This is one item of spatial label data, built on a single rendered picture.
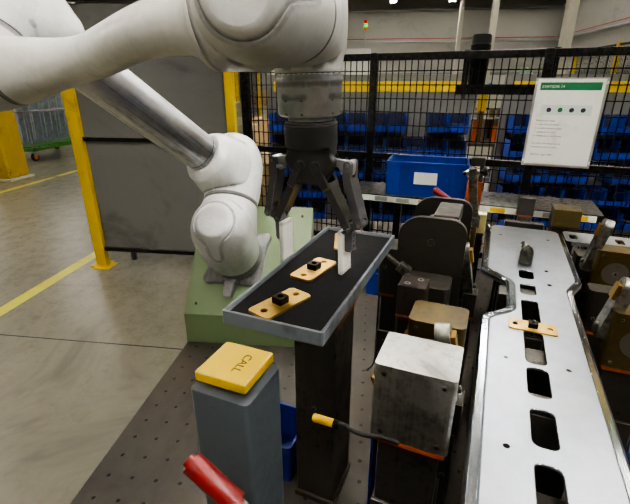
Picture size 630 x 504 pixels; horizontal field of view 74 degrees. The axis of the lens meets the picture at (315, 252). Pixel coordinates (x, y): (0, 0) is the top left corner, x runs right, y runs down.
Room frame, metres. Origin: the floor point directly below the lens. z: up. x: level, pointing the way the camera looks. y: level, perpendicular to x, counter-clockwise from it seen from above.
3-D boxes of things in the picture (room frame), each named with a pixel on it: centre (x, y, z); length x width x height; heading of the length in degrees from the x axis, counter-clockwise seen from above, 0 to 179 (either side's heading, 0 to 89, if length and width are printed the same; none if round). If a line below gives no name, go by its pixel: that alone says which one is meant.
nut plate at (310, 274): (0.60, 0.00, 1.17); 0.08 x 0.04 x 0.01; 148
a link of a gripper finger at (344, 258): (0.59, -0.04, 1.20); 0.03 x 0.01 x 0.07; 150
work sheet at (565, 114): (1.59, -0.90, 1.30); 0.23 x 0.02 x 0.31; 67
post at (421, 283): (0.68, -0.18, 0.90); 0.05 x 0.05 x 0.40; 67
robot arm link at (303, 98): (0.61, 0.01, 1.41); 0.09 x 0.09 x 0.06
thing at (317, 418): (0.43, -0.05, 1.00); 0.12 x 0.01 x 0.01; 67
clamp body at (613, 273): (0.98, -0.78, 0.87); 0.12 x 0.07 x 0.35; 67
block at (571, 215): (1.32, -0.82, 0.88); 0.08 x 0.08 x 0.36; 67
